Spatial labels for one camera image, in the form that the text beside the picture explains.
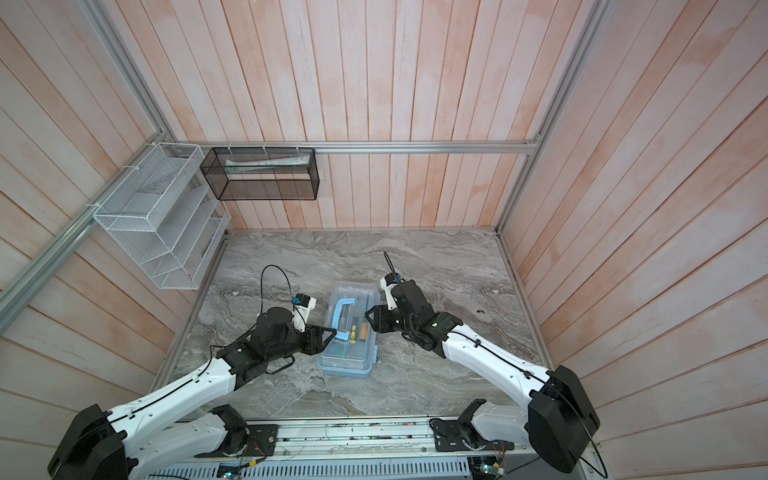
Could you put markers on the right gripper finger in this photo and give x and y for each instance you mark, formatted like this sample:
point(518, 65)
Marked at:
point(378, 328)
point(375, 315)

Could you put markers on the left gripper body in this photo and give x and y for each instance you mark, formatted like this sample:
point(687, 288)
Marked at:
point(294, 339)

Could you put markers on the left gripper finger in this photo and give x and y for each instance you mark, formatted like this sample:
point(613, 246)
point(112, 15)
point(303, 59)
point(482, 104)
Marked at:
point(315, 349)
point(327, 334)

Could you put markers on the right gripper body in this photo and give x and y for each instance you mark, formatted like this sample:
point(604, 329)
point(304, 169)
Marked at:
point(399, 322)

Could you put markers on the blue translucent plastic toolbox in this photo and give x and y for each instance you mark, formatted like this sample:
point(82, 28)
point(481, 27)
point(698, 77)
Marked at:
point(353, 351)

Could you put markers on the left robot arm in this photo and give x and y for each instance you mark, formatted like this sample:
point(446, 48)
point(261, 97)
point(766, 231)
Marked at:
point(136, 439)

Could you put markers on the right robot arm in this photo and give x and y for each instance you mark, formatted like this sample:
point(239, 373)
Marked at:
point(552, 413)

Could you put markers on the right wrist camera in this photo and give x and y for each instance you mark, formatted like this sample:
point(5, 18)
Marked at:
point(387, 284)

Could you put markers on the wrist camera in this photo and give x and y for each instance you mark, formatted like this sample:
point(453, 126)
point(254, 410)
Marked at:
point(387, 284)
point(302, 305)

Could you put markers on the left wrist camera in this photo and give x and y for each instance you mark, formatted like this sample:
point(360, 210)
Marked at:
point(302, 305)

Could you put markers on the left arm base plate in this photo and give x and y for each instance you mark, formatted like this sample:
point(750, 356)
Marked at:
point(258, 440)

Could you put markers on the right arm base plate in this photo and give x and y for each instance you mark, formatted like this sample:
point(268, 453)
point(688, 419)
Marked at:
point(455, 436)

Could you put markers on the aluminium front rail frame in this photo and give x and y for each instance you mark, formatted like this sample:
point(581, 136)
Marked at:
point(368, 448)

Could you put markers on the black mesh wall basket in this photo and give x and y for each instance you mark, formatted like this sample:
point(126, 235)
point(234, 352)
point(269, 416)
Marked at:
point(262, 173)

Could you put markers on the white wire mesh shelf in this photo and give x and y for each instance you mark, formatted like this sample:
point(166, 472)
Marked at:
point(170, 229)

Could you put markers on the horizontal aluminium wall rail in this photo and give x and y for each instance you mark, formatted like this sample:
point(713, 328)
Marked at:
point(385, 147)

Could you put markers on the left aluminium wall rail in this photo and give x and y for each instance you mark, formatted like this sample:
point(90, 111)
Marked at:
point(39, 271)

